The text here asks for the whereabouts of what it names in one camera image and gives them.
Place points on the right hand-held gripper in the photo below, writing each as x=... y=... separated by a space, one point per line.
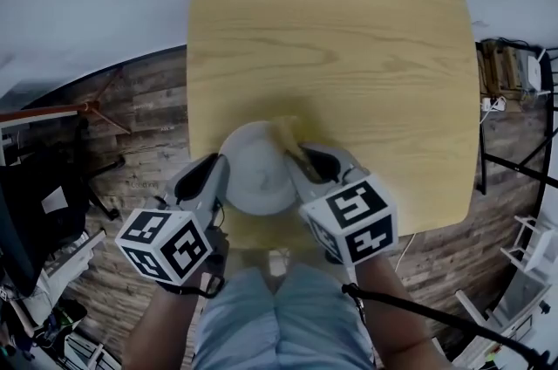
x=357 y=220

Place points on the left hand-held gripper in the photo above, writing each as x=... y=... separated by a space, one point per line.
x=165 y=244

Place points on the tan sponge cloth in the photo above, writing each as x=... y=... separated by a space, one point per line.
x=287 y=132

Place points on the white round plate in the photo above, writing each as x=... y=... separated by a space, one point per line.
x=257 y=176

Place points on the person's left forearm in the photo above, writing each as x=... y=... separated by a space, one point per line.
x=157 y=329

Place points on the person's right forearm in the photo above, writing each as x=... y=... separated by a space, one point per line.
x=388 y=316

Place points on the person's left hand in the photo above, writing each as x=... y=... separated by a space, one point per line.
x=218 y=248

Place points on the light blue shorts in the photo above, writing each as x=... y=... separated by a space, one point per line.
x=279 y=324

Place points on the black office chair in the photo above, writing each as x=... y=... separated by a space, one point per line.
x=35 y=193

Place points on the red-brown wooden coat rack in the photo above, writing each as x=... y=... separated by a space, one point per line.
x=43 y=111

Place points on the small white power strip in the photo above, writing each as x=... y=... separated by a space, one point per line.
x=493 y=104

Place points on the white wooden chair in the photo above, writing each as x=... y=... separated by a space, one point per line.
x=473 y=309
x=534 y=244

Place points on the white router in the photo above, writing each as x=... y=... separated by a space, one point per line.
x=537 y=71

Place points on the black metal stand frame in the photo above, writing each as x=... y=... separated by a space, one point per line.
x=514 y=165

